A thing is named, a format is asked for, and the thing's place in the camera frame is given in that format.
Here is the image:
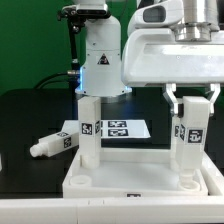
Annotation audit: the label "white desk tabletop tray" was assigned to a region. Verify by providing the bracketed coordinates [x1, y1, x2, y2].
[62, 148, 208, 198]

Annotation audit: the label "white marker sheet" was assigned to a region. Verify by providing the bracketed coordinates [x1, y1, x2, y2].
[61, 119, 152, 139]

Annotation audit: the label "white L-shaped fence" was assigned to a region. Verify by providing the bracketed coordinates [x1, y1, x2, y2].
[0, 157, 224, 224]

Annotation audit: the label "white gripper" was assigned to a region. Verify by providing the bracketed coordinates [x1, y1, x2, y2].
[121, 28, 224, 118]

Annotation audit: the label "black cables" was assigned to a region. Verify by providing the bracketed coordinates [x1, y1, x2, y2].
[34, 71, 81, 90]

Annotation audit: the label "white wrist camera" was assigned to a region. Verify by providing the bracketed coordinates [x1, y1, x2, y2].
[128, 0, 184, 34]

